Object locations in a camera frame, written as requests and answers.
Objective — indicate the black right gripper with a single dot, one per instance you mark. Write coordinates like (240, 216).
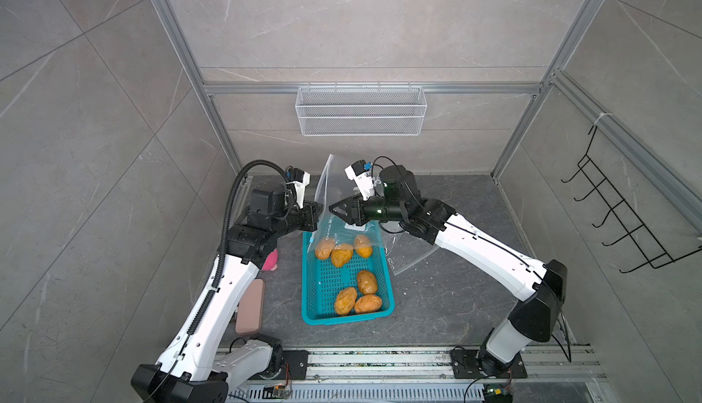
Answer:
(356, 205)

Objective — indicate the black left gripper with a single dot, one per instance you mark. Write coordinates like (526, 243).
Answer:
(309, 215)

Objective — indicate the clear plastic bag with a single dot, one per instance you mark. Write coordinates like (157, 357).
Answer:
(334, 186)
(404, 251)

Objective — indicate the wrinkled tan potato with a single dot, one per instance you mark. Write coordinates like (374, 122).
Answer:
(324, 248)

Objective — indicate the yellow potato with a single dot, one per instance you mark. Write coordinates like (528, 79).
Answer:
(341, 254)
(363, 246)
(345, 301)

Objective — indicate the smooth brown potato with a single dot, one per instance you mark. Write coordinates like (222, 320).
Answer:
(367, 283)

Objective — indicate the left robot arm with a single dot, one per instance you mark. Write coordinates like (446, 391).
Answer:
(188, 371)

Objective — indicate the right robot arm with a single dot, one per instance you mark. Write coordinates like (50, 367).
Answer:
(539, 287)

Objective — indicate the teal plastic basket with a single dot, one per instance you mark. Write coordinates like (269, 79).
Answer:
(345, 278)

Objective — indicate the wrinkled orange potato bottom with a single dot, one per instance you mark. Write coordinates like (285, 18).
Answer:
(370, 303)

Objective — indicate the pink rectangular case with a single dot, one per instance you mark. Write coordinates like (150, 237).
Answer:
(249, 315)

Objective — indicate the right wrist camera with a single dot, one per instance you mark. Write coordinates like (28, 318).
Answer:
(360, 173)

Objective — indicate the white mesh wall basket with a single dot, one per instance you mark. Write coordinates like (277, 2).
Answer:
(360, 111)

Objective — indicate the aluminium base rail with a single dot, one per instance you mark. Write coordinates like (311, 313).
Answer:
(429, 374)

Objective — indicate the black wire hook rack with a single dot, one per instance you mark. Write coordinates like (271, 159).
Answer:
(620, 212)

